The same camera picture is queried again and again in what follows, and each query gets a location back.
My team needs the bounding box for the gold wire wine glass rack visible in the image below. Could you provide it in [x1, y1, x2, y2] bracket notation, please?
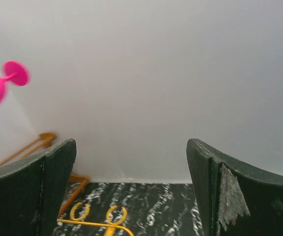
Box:
[0, 132, 135, 236]

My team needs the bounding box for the pink wine glass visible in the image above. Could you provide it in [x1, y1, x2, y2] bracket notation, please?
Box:
[0, 60, 30, 103]

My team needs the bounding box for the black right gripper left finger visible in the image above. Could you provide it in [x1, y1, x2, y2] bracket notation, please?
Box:
[0, 139, 77, 236]

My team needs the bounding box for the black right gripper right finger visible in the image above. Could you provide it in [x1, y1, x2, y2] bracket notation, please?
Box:
[186, 139, 283, 236]

